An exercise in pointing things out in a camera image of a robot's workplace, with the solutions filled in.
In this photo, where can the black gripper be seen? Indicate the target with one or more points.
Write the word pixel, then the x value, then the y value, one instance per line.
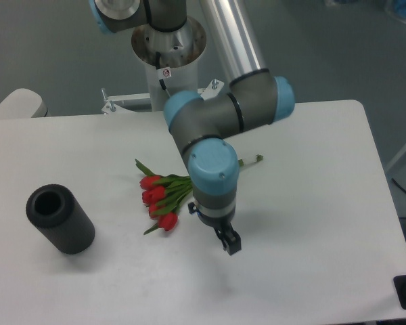
pixel 220 220

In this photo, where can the red tulip bouquet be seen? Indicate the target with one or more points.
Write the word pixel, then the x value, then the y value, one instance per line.
pixel 163 196

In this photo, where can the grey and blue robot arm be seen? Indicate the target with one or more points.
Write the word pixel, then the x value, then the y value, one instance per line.
pixel 199 127

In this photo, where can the black ribbed cylindrical vase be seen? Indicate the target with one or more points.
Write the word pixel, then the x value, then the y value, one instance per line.
pixel 56 213

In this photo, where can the white chair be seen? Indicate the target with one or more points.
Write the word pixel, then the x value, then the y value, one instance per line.
pixel 23 103

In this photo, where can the blue items in clear bag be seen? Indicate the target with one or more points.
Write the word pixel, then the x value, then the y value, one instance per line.
pixel 396 9

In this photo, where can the white metal mounting bracket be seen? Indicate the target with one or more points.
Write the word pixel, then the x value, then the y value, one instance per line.
pixel 141 102

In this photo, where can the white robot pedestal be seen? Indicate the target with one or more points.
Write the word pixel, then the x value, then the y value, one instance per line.
pixel 170 59

